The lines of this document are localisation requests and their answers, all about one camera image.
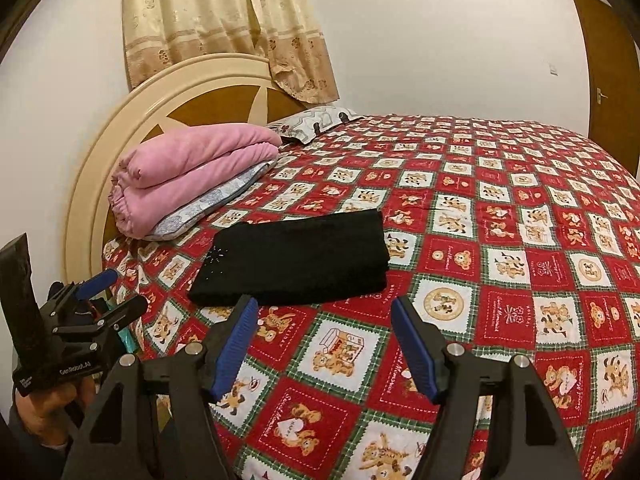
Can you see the pink folded blanket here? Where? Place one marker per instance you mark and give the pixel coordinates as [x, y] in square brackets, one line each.
[169, 171]

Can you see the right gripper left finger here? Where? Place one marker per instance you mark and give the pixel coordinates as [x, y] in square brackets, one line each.
[152, 419]

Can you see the white black patterned pillow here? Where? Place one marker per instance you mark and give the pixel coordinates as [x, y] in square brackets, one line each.
[305, 126]

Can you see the left forearm dark sleeve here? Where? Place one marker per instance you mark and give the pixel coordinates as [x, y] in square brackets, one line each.
[23, 456]

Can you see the brown wooden door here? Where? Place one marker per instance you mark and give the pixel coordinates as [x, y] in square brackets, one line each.
[613, 69]

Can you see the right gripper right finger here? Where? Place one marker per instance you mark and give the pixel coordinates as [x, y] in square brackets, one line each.
[527, 438]

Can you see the beige patterned curtain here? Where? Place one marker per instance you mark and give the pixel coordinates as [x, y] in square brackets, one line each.
[161, 33]

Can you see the black pants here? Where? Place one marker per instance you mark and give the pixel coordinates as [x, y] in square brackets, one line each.
[295, 262]

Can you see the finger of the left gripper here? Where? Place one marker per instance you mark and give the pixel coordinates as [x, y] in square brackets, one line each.
[118, 317]
[96, 285]

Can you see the cream wooden headboard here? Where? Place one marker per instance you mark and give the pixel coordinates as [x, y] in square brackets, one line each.
[214, 88]

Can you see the grey white patterned pillow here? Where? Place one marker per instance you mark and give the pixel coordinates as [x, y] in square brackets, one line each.
[187, 216]

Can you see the person's left hand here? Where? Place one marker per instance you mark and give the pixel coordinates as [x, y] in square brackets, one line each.
[43, 412]

